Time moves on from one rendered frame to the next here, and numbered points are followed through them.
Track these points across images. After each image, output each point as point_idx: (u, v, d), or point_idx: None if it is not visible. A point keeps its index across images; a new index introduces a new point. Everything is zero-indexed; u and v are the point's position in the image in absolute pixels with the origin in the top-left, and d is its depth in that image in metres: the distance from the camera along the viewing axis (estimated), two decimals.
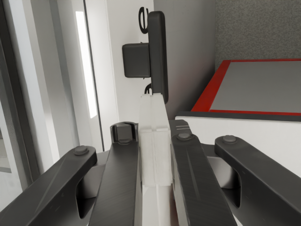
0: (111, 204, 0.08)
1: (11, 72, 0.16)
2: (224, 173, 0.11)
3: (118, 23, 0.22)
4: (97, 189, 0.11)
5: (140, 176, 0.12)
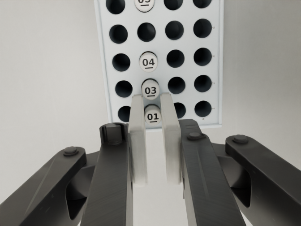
0: (102, 204, 0.08)
1: None
2: (235, 172, 0.11)
3: None
4: (87, 189, 0.11)
5: (130, 177, 0.12)
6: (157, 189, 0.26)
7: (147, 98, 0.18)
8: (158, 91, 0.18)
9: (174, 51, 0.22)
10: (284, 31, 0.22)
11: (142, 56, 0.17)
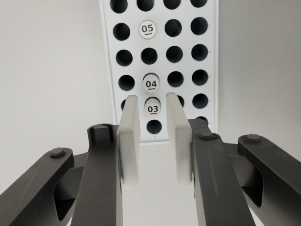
0: (92, 206, 0.08)
1: None
2: (248, 172, 0.11)
3: None
4: (74, 191, 0.11)
5: (118, 178, 0.12)
6: (160, 194, 0.28)
7: (149, 115, 0.20)
8: (160, 110, 0.20)
9: None
10: (274, 49, 0.24)
11: (145, 79, 0.20)
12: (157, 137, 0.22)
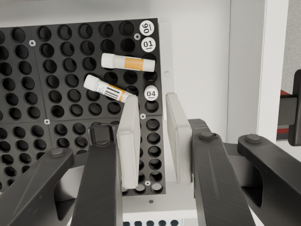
0: (92, 206, 0.08)
1: None
2: (248, 172, 0.11)
3: (272, 79, 0.24)
4: (74, 191, 0.11)
5: (118, 178, 0.12)
6: None
7: (84, 85, 0.25)
8: (85, 80, 0.24)
9: None
10: None
11: (146, 89, 0.24)
12: None
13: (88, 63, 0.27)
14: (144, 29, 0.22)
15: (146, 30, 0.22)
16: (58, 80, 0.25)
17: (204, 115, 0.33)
